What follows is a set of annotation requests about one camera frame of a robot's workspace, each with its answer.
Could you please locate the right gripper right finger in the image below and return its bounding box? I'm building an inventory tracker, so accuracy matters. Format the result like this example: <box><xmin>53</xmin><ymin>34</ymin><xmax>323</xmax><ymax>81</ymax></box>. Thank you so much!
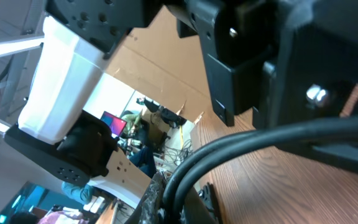
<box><xmin>258</xmin><ymin>0</ymin><xmax>358</xmax><ymax>174</ymax></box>

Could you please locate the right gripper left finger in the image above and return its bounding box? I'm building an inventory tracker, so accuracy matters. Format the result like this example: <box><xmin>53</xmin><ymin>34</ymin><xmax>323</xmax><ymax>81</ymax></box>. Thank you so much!
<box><xmin>166</xmin><ymin>0</ymin><xmax>277</xmax><ymax>126</ymax></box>

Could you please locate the black USB cable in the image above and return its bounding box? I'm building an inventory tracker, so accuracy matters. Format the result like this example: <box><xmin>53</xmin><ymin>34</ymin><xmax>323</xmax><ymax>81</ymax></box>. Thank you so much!
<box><xmin>162</xmin><ymin>116</ymin><xmax>358</xmax><ymax>224</ymax></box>

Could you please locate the ceiling light fixture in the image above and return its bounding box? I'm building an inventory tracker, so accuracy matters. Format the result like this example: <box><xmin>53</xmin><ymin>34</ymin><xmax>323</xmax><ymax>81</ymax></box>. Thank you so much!
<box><xmin>0</xmin><ymin>34</ymin><xmax>44</xmax><ymax>57</ymax></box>

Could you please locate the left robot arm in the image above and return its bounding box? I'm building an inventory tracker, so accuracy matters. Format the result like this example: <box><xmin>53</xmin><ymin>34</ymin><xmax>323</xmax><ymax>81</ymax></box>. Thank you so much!
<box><xmin>4</xmin><ymin>0</ymin><xmax>162</xmax><ymax>186</ymax></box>

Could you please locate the cardboard wall panel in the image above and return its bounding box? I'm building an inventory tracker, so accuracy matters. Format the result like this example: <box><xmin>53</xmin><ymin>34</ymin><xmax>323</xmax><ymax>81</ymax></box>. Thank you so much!
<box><xmin>106</xmin><ymin>7</ymin><xmax>211</xmax><ymax>122</ymax></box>

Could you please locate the computer monitor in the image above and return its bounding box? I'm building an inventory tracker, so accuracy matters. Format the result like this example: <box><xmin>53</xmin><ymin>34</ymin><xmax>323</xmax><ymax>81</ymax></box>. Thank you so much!
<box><xmin>101</xmin><ymin>111</ymin><xmax>127</xmax><ymax>138</ymax></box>

